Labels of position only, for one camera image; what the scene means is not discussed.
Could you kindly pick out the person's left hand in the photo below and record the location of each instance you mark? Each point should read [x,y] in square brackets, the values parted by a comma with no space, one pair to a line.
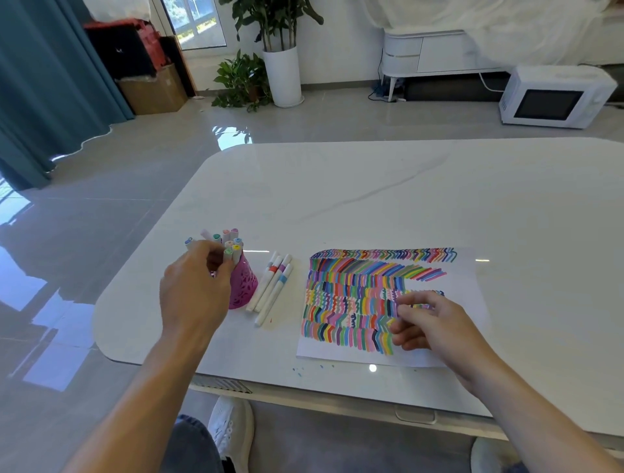
[192,297]

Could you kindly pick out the person's right hand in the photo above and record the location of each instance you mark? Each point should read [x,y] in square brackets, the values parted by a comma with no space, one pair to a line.
[451,336]

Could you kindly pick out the person's left thumb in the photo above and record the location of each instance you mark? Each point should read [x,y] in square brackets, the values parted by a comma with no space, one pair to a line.
[227,278]

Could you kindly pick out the person's right fingers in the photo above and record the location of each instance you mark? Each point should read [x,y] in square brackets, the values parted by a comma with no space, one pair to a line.
[414,302]

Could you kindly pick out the green-capped white marker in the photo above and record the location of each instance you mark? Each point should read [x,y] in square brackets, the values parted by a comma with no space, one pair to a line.
[228,254]

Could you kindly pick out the paper sheet with coloured strokes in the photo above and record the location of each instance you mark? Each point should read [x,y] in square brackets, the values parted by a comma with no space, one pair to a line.
[351,302]

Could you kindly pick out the person's left forearm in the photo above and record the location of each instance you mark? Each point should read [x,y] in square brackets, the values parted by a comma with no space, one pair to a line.
[141,409]

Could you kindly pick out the person's right forearm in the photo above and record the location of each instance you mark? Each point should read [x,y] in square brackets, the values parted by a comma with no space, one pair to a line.
[541,429]

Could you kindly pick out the pink perforated pen holder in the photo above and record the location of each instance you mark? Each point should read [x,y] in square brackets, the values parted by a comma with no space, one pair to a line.
[242,285]

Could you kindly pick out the white marker with grey band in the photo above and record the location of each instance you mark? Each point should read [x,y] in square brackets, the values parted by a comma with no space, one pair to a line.
[261,287]

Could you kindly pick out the bunch of pastel-capped markers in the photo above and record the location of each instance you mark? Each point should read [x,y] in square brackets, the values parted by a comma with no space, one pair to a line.
[225,237]

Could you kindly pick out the white marker with red band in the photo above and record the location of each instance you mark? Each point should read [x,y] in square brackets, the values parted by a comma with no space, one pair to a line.
[271,285]

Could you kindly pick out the white marker with blue band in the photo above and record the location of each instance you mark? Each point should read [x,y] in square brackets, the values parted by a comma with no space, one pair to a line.
[273,297]

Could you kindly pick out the white sneaker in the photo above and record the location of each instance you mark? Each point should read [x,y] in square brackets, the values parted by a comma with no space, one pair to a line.
[490,458]
[233,429]

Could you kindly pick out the blue jeans leg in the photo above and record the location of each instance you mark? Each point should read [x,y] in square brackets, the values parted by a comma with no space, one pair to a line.
[192,446]

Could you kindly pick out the small green potted plant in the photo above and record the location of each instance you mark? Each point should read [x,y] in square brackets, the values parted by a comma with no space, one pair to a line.
[241,80]

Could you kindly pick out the brown cardboard box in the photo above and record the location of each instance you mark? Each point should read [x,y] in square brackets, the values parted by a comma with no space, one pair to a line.
[153,92]

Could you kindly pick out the tall white plant pot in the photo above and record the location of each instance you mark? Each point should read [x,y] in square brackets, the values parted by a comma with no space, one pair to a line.
[282,78]

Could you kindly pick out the white low cabinet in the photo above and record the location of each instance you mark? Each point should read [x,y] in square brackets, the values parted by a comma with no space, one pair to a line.
[429,56]

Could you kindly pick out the white microwave oven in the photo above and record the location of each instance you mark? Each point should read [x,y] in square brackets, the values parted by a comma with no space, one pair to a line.
[555,95]

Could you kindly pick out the black suitcase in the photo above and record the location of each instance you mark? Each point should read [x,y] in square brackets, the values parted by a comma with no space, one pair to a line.
[122,51]

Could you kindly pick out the tall green leafy plant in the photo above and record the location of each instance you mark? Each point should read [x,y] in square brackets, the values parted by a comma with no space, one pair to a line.
[273,19]

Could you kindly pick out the teal curtain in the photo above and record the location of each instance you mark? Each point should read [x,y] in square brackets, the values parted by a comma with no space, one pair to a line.
[44,83]

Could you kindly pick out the white draped sheet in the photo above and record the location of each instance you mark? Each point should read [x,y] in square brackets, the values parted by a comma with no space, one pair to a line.
[512,27]

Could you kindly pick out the white table frame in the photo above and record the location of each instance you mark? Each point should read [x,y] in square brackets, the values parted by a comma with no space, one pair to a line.
[312,402]

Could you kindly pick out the window with white frame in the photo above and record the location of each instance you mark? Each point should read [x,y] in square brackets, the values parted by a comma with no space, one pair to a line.
[195,22]

